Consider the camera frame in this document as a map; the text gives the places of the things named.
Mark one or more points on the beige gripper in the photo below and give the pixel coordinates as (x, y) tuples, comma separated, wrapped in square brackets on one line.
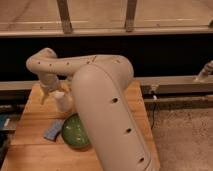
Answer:
[(53, 86)]

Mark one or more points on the white ceramic cup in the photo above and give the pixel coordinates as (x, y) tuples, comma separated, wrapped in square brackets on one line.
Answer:
[(62, 101)]

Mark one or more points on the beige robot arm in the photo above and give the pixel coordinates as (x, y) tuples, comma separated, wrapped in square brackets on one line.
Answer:
[(98, 83)]

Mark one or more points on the blue sponge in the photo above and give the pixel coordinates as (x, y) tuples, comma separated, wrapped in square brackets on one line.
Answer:
[(52, 132)]

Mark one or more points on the green bowl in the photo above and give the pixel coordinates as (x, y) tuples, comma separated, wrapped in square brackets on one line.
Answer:
[(73, 133)]

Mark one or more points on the left window frame post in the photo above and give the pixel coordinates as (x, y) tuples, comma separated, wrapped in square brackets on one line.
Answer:
[(64, 16)]

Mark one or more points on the window frame post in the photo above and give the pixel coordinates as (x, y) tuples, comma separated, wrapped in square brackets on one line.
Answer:
[(64, 16), (130, 15)]

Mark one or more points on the right window frame post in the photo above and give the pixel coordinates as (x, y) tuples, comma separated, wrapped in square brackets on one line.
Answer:
[(130, 15)]

